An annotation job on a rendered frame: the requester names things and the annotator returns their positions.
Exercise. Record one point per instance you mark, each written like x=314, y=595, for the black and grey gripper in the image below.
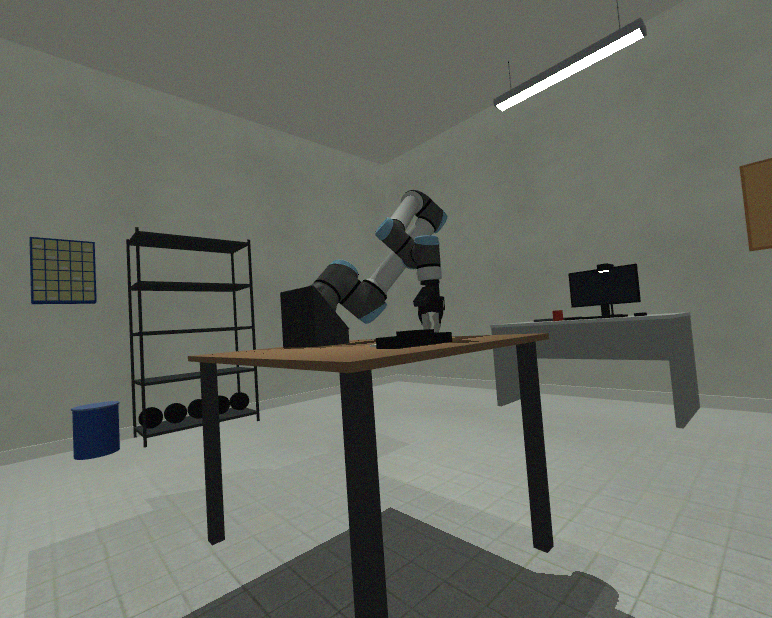
x=436, y=304

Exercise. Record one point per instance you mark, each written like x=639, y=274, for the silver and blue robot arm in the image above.
x=419, y=249

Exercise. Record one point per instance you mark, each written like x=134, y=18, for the black rack of labelled bins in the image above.
x=413, y=338

